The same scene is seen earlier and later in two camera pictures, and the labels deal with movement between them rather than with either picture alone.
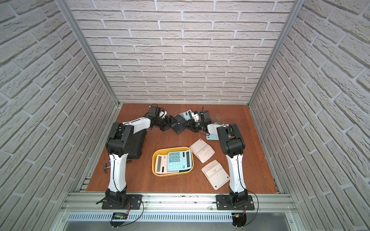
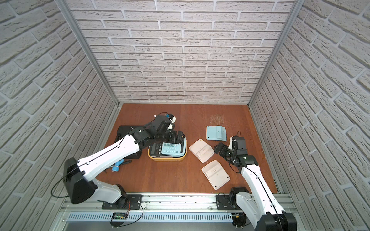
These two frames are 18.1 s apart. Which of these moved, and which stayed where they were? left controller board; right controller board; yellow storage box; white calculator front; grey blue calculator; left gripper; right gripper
Moved: left gripper; grey blue calculator; right gripper; yellow storage box
Stayed: right controller board; left controller board; white calculator front
